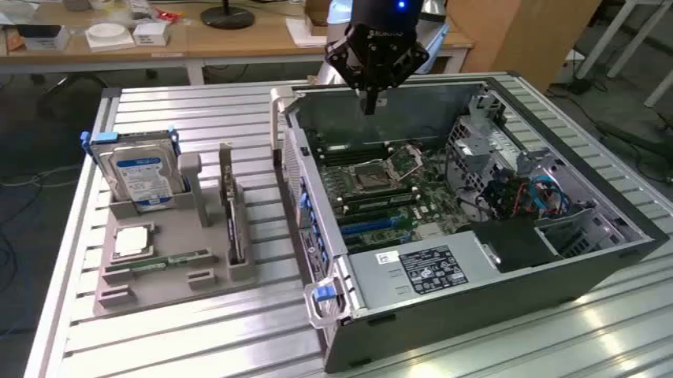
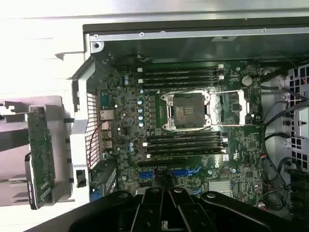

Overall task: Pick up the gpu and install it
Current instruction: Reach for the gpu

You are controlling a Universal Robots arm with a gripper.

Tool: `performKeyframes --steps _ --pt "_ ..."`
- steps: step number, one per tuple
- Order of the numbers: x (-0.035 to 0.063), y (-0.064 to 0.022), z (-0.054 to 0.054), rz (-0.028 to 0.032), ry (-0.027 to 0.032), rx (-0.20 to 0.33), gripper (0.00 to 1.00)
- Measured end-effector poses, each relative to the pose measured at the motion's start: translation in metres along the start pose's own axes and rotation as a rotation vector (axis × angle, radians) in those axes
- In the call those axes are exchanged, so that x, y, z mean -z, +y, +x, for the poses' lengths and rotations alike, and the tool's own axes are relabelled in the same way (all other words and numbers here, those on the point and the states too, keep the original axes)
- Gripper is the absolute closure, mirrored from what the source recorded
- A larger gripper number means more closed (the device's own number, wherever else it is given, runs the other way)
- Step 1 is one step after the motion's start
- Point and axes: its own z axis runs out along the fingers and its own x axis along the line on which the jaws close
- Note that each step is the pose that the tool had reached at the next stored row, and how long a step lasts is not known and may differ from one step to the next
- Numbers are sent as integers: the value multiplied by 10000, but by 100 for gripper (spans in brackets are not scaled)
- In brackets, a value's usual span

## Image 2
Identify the silver chipset heatsink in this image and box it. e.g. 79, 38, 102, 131
209, 180, 232, 197

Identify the blue expansion slot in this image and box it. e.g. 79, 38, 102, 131
139, 168, 201, 179

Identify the black expansion slot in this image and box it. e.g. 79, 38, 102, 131
138, 158, 187, 168

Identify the blue card retainer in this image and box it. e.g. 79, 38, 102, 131
90, 189, 101, 203

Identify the green motherboard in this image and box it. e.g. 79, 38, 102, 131
96, 60, 263, 208

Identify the CPU socket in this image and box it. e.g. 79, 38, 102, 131
161, 90, 212, 131

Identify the black open PC case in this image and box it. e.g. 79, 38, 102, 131
70, 9, 309, 218

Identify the black plastic shroud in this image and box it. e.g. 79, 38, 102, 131
289, 169, 309, 218

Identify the metal socket cover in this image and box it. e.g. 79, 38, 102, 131
209, 89, 250, 127

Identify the grey parts rack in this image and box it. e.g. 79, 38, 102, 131
0, 95, 76, 206

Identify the metal disk bay cage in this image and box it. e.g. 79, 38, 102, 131
284, 64, 309, 170

